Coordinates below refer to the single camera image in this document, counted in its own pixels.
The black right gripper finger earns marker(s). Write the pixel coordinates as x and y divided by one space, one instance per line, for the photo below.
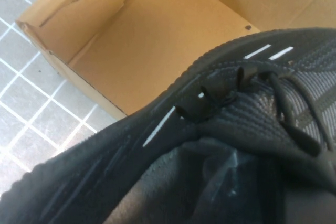
315 197

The black knit sneaker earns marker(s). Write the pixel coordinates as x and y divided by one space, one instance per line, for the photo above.
105 155

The brown cardboard shoe box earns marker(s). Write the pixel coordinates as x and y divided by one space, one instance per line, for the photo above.
157 37

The grey white checked tablecloth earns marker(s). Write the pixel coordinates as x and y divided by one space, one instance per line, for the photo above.
26 90

